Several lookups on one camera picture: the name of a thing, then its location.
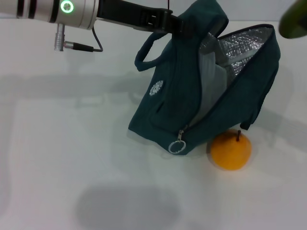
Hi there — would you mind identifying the green cucumber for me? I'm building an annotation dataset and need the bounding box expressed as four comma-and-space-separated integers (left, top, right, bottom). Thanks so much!
279, 0, 307, 39

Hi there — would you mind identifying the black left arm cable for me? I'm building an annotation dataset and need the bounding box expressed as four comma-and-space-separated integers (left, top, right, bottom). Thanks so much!
54, 23, 104, 53

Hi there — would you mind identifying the orange pear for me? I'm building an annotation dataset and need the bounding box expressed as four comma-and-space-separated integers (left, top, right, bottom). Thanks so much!
210, 128, 252, 171

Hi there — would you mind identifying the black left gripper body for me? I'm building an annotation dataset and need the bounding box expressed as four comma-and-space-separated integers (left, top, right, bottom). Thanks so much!
95, 0, 174, 33

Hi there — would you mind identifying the teal fabric lunch bag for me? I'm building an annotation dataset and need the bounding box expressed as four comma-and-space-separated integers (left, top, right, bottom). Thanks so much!
127, 0, 281, 156

